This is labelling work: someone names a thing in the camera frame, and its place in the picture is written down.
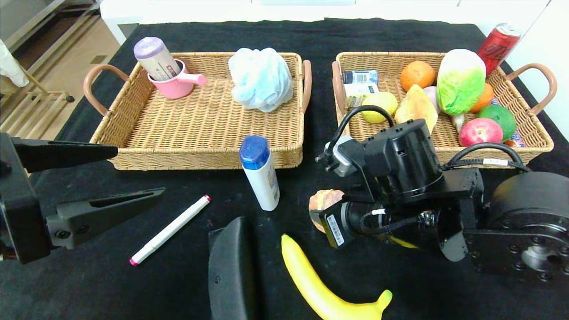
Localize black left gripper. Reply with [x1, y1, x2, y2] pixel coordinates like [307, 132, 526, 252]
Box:
[0, 132, 166, 264]

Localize yellow banana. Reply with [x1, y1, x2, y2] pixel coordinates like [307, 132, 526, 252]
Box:
[281, 234, 393, 320]

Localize pink round bun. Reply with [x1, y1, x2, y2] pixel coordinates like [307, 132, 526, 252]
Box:
[309, 189, 345, 234]

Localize yellow lemon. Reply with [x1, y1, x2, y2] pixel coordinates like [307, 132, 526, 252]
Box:
[361, 92, 398, 124]

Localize wicker basket with toiletries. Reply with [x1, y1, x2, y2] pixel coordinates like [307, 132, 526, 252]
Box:
[84, 52, 313, 171]

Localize wicker basket with food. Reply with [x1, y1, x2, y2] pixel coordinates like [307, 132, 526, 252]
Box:
[331, 51, 557, 169]

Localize wooden rolling rack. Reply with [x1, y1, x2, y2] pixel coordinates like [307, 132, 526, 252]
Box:
[0, 62, 76, 136]

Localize white marker pink ends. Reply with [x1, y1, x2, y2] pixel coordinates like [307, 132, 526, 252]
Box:
[129, 194, 212, 267]

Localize black table cloth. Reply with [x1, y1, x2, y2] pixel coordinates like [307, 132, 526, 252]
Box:
[0, 18, 569, 320]

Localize white hanging cloth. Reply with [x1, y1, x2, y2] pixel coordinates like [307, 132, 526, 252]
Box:
[0, 39, 29, 88]

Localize pink plastic cup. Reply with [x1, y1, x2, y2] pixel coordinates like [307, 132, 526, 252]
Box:
[147, 59, 207, 100]

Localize purple capped bottle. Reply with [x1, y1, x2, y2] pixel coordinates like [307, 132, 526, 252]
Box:
[133, 37, 183, 82]

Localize grey metal shelf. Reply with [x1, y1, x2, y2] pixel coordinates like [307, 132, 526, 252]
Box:
[0, 0, 100, 58]

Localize black curved plastic object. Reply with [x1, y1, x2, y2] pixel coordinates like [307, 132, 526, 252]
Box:
[208, 216, 260, 320]

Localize white bottle blue cap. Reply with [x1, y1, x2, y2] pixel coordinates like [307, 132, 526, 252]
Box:
[239, 135, 280, 212]

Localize light blue bath loofah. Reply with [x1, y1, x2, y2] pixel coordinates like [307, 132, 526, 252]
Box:
[228, 48, 294, 113]

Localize white juice carton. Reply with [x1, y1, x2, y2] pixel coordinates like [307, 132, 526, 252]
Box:
[344, 83, 381, 108]

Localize small blue labelled bottle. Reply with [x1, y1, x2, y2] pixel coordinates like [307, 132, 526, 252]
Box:
[341, 70, 379, 85]

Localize golden bread loaf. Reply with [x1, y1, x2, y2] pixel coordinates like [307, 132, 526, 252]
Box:
[395, 84, 438, 134]

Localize large orange fruit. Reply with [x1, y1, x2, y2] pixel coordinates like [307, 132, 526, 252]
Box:
[400, 60, 436, 92]

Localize pale pink onion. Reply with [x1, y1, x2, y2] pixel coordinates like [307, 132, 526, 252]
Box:
[422, 86, 441, 114]

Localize green white napa cabbage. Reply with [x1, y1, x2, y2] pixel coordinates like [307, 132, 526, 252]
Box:
[437, 49, 487, 116]

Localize red apple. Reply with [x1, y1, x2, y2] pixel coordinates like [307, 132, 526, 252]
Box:
[458, 117, 504, 148]

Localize small orange fruit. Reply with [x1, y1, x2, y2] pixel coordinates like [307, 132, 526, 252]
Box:
[470, 82, 495, 114]

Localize green round fruit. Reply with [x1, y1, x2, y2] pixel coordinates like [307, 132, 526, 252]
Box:
[477, 104, 517, 142]

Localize red soda can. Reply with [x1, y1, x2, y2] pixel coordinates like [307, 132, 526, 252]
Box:
[477, 23, 523, 75]

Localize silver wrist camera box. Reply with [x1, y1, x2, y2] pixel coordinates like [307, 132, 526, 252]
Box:
[317, 136, 356, 177]

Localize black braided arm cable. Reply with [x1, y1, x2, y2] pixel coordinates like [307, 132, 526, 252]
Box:
[359, 208, 429, 237]

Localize black camera cable white label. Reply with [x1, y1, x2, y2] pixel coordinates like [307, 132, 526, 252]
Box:
[327, 104, 532, 174]

